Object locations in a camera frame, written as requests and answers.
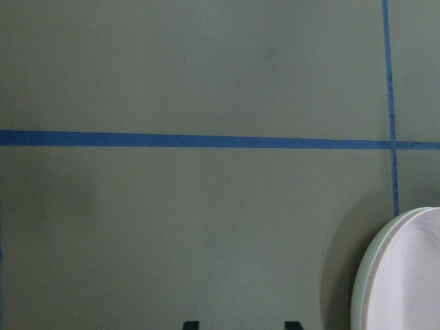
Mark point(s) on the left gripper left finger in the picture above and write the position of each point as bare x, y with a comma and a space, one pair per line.
191, 325

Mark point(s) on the cream white plate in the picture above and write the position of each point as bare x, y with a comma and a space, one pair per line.
368, 266

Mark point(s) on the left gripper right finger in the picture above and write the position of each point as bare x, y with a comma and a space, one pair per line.
293, 325

